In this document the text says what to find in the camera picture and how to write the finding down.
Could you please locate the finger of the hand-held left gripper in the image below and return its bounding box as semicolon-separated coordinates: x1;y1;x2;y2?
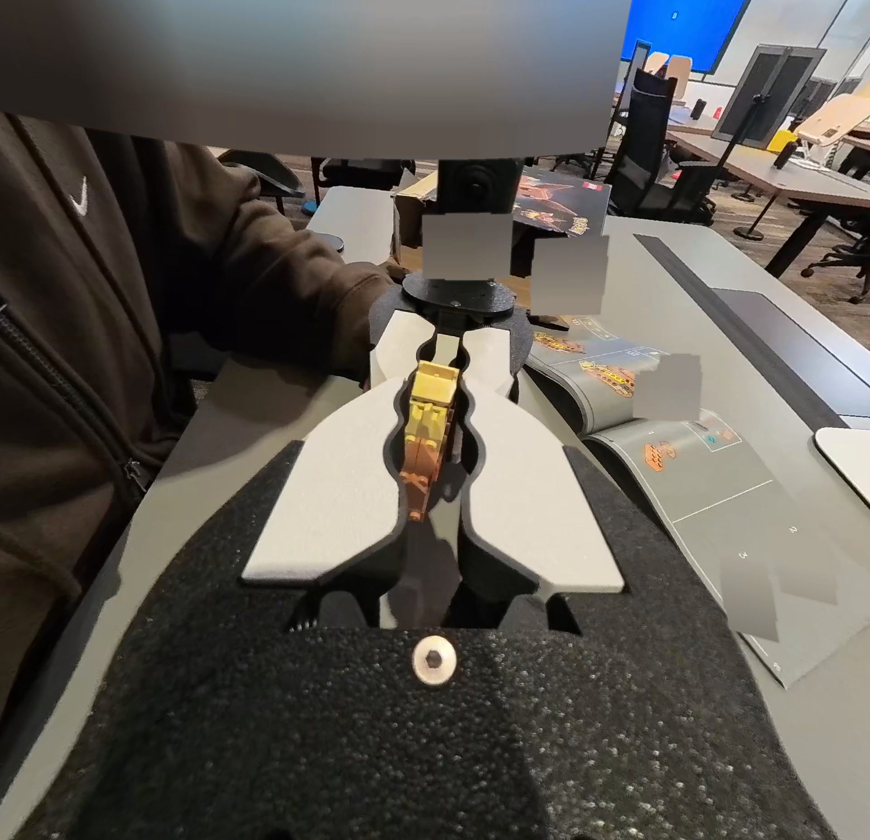
370;309;436;392
462;327;519;402

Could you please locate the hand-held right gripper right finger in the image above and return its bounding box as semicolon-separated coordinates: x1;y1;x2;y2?
461;374;626;627

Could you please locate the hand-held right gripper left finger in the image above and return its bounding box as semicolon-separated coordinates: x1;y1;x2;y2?
241;377;409;627

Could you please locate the brown and tan brick model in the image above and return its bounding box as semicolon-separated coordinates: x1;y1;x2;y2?
400;359;458;523

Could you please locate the person's left forearm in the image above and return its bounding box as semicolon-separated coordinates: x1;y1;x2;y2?
156;140;409;379

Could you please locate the grey desk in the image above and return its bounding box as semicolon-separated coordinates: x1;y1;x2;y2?
0;186;870;840

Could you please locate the cardboard toy box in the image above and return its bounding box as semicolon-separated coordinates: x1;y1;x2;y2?
394;170;613;250

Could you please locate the grey instruction booklet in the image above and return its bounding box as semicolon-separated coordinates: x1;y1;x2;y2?
523;313;840;689

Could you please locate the black mesh office chair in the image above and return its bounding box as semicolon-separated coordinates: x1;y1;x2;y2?
608;41;719;227

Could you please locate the person's brown hoodie torso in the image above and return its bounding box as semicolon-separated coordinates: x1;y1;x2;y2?
0;109;273;719

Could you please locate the grey monitor on stand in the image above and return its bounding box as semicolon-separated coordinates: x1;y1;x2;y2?
710;43;827;237

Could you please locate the wooden office table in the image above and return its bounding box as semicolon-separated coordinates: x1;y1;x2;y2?
666;123;870;278

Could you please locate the blue wall screen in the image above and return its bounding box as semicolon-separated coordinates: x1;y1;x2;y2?
620;0;766;77

